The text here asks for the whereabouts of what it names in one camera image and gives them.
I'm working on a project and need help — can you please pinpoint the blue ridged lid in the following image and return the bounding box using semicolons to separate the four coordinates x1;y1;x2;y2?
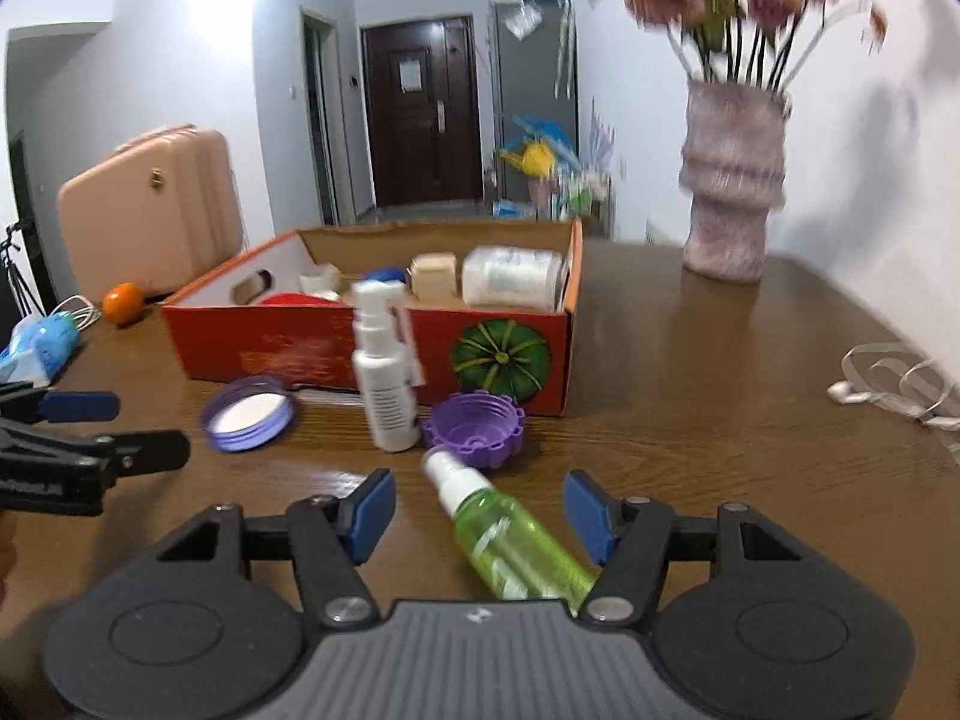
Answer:
363;266;407;283

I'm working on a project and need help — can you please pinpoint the pink textured vase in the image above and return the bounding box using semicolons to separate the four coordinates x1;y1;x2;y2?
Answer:
679;80;788;284

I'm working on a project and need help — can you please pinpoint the red white lint brush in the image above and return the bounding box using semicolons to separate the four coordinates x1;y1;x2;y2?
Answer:
259;293;342;307

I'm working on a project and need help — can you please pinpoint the white spray bottle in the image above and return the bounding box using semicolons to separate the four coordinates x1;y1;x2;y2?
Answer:
352;281;425;454

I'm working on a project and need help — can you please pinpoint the blue tissue pack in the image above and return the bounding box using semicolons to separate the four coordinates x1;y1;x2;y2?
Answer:
0;312;80;387

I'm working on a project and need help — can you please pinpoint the white charger cable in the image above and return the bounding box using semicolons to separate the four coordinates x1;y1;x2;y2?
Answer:
47;292;103;332

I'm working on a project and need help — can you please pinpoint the green spray bottle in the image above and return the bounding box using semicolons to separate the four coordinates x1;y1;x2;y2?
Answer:
421;447;594;614

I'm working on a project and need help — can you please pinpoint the beige square jar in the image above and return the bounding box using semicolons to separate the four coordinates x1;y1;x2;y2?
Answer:
410;252;459;304

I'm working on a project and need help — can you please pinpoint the white earphones cable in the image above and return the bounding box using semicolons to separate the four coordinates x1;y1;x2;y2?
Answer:
824;341;960;458

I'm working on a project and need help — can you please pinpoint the metal storage cart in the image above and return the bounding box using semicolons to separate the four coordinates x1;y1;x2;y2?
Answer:
551;169;612;224

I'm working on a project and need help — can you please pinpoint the dried pink roses bouquet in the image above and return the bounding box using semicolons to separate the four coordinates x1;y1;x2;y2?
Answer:
623;0;889;94

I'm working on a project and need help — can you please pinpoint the yellow watering can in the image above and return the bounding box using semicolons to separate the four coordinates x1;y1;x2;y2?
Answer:
498;140;556;179

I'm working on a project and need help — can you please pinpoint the large white pill bottle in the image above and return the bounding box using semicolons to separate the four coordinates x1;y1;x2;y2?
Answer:
460;245;568;312

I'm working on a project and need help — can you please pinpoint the dark brown entrance door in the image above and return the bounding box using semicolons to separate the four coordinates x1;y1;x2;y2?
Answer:
361;16;482;208

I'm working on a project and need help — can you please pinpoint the orange fruit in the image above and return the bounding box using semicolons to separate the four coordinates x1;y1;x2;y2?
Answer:
101;281;145;328

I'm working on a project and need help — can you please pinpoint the lavender round tin lid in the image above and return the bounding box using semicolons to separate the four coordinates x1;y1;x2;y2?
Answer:
200;376;296;454

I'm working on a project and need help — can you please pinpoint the purple ridged lid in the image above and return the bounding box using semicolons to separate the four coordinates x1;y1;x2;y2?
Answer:
423;390;526;470

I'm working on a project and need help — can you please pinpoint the pink hard suitcase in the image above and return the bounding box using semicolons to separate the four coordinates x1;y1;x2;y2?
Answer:
57;124;244;301

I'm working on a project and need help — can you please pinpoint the grey refrigerator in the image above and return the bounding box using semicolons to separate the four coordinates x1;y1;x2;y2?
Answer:
488;0;579;203

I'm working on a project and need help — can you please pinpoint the person's left hand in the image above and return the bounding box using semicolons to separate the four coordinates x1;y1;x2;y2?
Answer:
0;512;18;601

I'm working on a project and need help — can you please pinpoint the red cardboard box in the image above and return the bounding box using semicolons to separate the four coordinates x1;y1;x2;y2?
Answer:
161;220;584;416

